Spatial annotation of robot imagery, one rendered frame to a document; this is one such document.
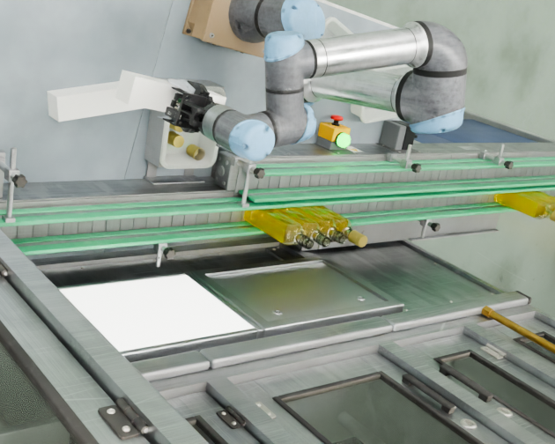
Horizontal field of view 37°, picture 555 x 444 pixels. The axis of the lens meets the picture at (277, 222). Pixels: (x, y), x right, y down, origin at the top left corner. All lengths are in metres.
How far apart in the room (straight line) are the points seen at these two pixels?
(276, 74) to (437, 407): 0.81
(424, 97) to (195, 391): 0.79
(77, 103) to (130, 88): 0.31
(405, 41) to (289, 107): 0.29
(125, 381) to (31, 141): 1.22
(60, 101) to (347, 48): 0.74
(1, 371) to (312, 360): 1.02
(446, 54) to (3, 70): 1.00
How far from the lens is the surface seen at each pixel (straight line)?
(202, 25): 2.17
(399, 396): 1.90
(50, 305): 1.14
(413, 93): 1.85
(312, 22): 2.06
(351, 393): 1.86
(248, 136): 1.54
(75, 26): 2.10
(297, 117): 1.62
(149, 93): 1.80
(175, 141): 2.23
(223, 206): 2.20
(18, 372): 1.03
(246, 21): 2.15
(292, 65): 1.60
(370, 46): 1.70
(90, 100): 2.09
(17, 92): 2.08
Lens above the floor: 2.64
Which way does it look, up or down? 46 degrees down
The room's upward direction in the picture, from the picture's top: 121 degrees clockwise
